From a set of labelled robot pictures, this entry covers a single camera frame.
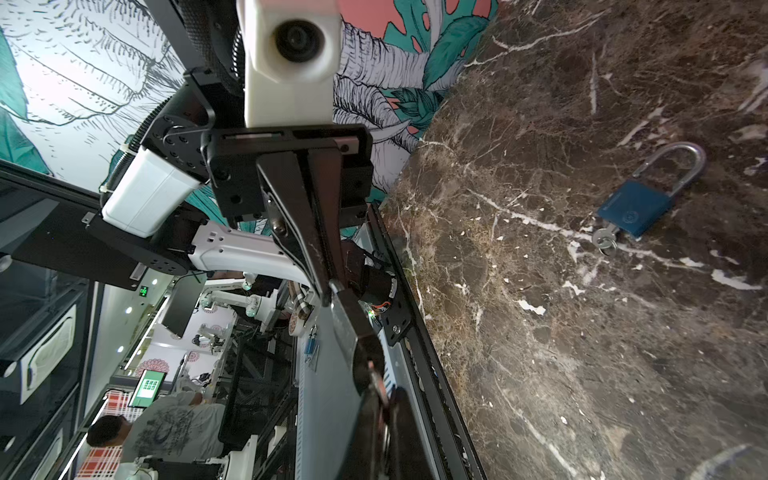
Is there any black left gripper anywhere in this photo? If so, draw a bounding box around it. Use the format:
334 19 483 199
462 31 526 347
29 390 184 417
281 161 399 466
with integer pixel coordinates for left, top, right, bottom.
202 124 373 306

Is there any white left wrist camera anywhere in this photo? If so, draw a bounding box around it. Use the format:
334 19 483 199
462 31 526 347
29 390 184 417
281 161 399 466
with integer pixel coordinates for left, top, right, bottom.
236 0 342 128

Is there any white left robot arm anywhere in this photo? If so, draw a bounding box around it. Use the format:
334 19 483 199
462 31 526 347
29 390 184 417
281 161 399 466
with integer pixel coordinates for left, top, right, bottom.
88 1 374 305

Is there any small black padlock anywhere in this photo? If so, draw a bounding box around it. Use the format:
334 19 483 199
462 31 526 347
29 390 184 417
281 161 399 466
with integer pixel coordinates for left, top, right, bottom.
330 279 389 407

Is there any person in grey shirt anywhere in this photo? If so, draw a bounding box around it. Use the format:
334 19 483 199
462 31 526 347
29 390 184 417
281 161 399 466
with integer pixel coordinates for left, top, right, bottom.
86 392 225 463

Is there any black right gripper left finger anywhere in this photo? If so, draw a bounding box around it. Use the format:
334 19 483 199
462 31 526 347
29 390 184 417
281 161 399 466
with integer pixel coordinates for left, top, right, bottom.
336 389 384 480

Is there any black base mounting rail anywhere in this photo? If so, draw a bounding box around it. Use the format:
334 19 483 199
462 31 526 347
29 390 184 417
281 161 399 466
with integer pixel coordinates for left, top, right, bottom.
367 205 486 479

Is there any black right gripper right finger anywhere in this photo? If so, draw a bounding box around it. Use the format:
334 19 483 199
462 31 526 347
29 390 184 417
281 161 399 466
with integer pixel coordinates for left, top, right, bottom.
387 387 433 480

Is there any green lit screen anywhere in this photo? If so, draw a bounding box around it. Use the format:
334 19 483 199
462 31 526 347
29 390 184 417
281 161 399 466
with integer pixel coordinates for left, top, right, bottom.
129 370 167 409

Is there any blue padlock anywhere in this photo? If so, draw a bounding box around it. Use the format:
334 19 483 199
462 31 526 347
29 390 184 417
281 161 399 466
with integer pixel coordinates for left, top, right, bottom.
592 141 707 255

